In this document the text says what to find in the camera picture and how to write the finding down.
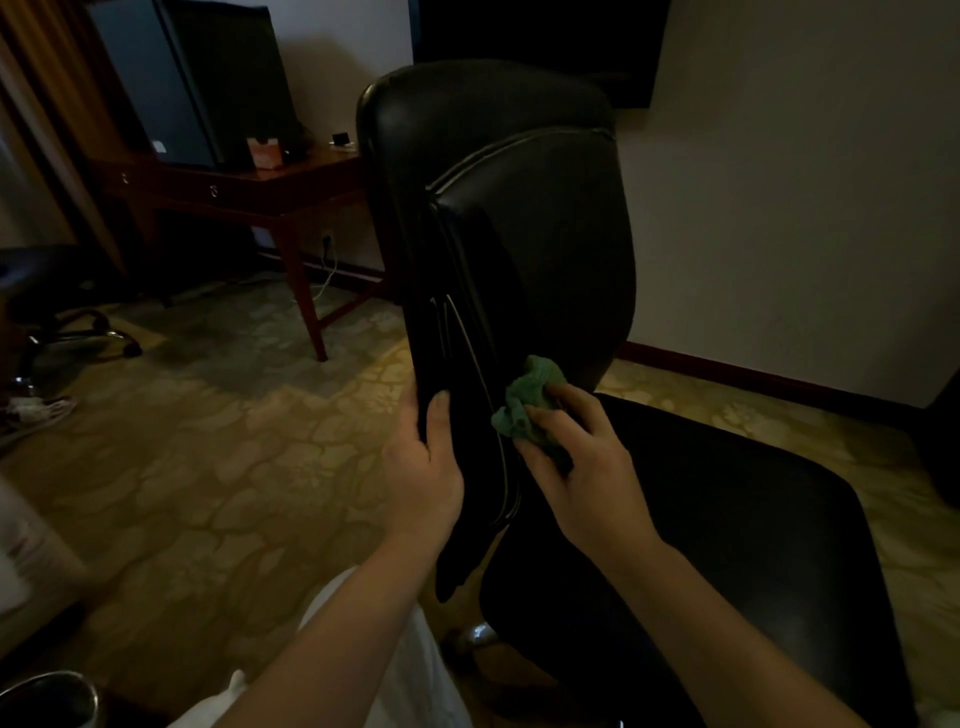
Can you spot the person's left hand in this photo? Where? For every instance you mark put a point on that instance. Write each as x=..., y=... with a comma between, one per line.
x=420, y=495

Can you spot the person's right hand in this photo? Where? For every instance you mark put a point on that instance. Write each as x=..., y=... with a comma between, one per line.
x=600, y=495

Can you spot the green cleaning cloth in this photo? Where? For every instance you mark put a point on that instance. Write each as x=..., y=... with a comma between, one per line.
x=525, y=394

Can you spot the black leather chair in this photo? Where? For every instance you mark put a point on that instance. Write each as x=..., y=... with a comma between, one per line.
x=540, y=225

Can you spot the person's right forearm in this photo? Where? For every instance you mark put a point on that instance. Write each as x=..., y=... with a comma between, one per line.
x=735, y=652

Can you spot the person's left forearm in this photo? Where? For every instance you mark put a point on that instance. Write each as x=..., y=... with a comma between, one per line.
x=337, y=645

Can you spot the black swivel chair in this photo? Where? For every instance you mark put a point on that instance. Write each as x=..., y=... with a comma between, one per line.
x=37, y=277

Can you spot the dark red baseboard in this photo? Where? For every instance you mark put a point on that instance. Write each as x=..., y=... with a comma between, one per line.
x=750, y=379

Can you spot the dark red wooden table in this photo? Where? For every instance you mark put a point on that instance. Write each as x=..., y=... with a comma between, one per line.
x=300, y=180

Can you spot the dark cabinet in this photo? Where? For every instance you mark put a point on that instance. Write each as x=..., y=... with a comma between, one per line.
x=941, y=442

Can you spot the small black white device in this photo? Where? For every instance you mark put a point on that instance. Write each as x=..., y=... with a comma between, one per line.
x=341, y=141

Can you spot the pink tissue box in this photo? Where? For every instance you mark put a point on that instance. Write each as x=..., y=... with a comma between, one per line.
x=264, y=154

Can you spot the beige upholstered furniture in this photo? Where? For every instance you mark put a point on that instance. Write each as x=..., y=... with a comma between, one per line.
x=37, y=570

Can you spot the metal trash bin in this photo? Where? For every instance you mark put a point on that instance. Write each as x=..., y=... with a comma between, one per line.
x=45, y=697

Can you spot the black mini fridge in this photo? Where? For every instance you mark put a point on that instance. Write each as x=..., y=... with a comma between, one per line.
x=202, y=82

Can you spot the white sheer curtain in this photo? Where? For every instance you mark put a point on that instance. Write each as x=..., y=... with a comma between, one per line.
x=26, y=195

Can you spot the brown curtain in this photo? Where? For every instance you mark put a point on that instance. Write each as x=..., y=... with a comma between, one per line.
x=67, y=112

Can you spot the black wall television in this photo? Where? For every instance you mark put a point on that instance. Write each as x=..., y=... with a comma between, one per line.
x=540, y=45

